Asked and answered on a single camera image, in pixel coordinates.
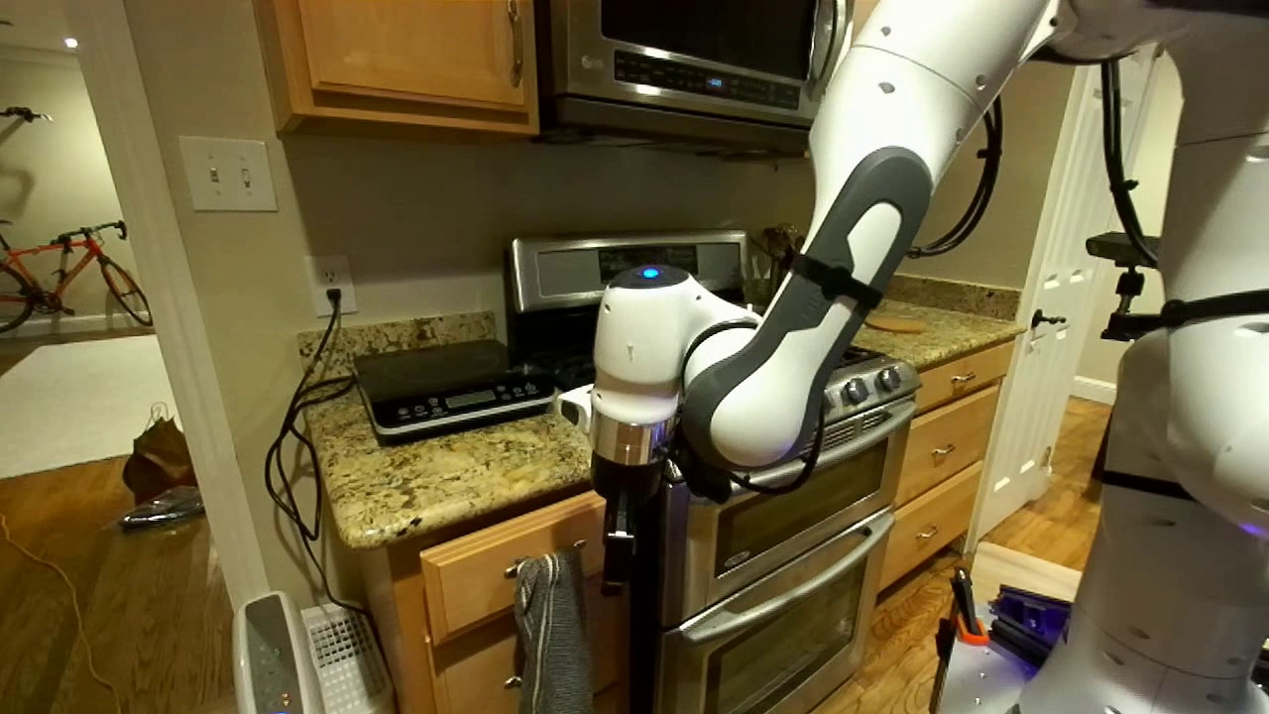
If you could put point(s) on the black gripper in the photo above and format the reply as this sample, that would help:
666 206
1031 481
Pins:
628 495

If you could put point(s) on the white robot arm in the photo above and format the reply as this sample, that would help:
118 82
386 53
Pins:
875 120

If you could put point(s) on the wooden lower drawer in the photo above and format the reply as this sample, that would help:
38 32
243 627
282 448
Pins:
471 681

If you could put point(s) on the large wooden drawer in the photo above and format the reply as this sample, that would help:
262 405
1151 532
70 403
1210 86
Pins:
933 520

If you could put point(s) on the medium wooden drawer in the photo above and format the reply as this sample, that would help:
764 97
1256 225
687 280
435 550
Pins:
944 447

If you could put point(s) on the small wooden drawer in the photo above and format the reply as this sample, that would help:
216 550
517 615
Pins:
966 374

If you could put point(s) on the grey knitted towel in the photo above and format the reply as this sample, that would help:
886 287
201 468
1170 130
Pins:
553 636

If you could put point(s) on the stainless steel oven range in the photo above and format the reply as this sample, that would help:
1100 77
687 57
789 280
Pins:
779 528

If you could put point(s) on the speckled granite countertop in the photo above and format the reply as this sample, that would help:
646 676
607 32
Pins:
944 325
448 479

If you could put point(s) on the wooden base cabinet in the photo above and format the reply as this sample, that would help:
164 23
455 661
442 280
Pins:
398 620

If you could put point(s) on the white space heater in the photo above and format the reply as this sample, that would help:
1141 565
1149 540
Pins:
282 661

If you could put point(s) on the wooden plank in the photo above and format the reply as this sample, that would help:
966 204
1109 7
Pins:
1031 574

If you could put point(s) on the brown bag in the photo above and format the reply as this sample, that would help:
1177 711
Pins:
161 462

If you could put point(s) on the stainless steel microwave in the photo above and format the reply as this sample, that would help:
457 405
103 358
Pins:
687 62

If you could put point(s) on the white panel door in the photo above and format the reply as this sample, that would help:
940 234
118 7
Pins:
1055 210

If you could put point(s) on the white floor rug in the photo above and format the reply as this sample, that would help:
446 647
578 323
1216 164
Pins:
73 403

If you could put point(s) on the red bicycle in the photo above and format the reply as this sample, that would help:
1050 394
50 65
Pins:
66 271

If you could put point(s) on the white wall outlet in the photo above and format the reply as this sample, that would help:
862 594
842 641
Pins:
334 280

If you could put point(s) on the wooden wall cabinet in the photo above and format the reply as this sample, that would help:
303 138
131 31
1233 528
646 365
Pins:
411 62

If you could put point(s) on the white light switch plate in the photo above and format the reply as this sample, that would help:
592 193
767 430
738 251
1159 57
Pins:
226 171

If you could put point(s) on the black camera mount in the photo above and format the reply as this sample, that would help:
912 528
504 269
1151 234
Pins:
1128 282

